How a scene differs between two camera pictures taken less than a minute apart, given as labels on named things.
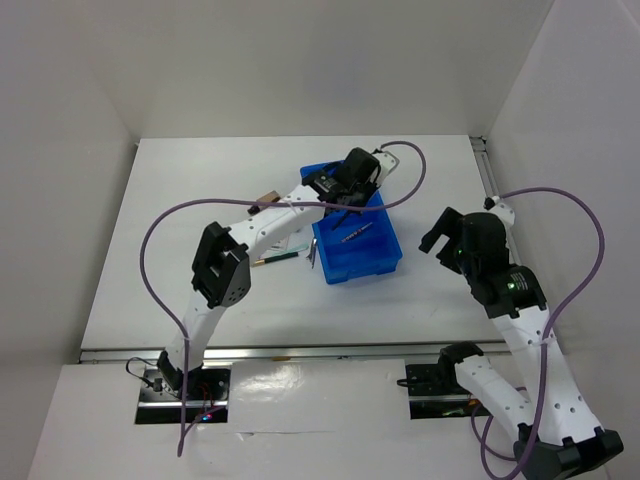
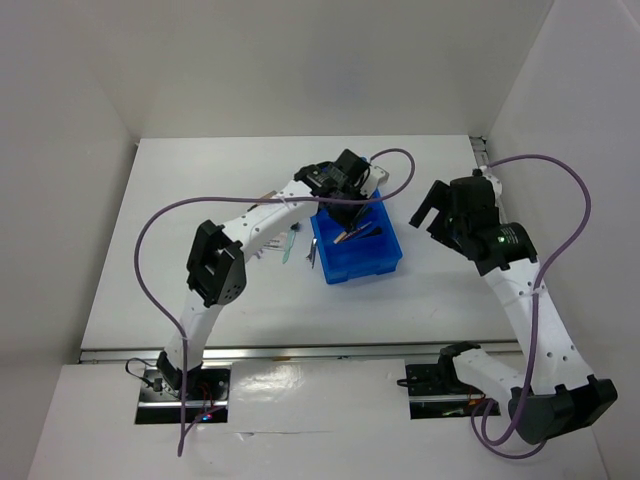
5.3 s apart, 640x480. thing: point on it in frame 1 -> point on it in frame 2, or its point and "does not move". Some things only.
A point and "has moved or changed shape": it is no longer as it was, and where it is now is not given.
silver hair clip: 311,256 does not move
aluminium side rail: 485,166 does not move
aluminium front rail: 282,352 does not move
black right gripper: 449,224 -> 436,197
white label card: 281,244 does not move
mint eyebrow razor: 297,247 has moved or changed shape
